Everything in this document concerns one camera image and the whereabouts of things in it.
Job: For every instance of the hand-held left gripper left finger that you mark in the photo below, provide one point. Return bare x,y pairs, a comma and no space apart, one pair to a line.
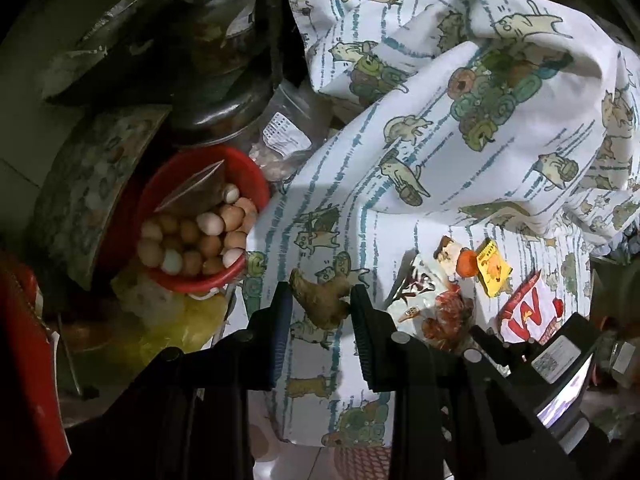
280,335

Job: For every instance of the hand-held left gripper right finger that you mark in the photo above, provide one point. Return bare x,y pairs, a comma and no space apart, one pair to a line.
362,340

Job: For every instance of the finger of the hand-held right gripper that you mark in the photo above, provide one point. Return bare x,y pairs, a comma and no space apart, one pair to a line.
492,342

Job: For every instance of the orange-red snack bag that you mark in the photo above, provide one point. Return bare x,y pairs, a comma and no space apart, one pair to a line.
445,320

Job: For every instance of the brown ginger piece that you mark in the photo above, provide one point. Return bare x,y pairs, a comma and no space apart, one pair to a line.
320,297

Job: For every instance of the yellow small packet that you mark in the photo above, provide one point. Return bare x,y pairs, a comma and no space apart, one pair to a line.
492,266

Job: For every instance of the red and white wrapper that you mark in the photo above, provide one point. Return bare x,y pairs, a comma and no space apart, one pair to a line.
527,312

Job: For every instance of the red-rimmed jar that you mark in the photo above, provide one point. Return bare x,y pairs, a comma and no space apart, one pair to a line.
620,357

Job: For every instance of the white snack wrapper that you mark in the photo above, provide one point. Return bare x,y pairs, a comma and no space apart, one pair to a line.
412,290

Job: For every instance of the yellow plastic bag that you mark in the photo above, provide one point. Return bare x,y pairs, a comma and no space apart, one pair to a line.
180,320

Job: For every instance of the red mesh bag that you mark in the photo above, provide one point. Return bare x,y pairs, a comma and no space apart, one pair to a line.
360,462

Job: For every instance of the pile of eggs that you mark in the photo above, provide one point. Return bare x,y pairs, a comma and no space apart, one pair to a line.
200,240

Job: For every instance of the red plastic bowl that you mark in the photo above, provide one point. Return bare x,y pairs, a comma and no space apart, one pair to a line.
200,220

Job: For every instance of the clear zip bag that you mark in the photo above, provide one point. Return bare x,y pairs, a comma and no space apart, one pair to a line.
192,187

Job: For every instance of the clear labelled plastic bag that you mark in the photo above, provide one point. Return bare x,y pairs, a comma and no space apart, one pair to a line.
285,130

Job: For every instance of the cat print white cloth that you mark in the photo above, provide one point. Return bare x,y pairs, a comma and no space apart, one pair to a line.
450,125

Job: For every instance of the dark metal pot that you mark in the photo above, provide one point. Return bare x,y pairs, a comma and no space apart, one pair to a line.
220,105

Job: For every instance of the floral patterned round tray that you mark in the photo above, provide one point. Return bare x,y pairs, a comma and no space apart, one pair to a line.
87,190

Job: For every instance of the red plastic container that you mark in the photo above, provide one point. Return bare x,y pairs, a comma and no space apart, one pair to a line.
25,365

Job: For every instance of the large glass jar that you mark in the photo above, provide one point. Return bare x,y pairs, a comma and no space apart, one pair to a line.
220,25

